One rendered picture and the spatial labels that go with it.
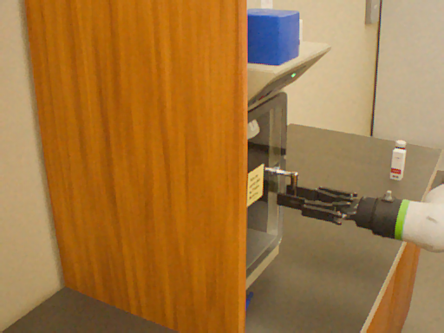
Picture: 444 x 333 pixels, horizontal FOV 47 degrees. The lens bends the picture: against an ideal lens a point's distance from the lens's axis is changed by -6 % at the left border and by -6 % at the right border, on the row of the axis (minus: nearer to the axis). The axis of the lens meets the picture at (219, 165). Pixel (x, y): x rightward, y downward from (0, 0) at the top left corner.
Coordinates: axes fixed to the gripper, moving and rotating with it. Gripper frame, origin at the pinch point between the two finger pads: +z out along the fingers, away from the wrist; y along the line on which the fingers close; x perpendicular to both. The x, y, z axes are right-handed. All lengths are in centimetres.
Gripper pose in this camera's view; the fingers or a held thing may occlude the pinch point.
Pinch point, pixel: (294, 196)
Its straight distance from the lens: 130.3
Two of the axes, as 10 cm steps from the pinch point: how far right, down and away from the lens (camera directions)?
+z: -8.7, -1.8, 4.6
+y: -5.0, 3.4, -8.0
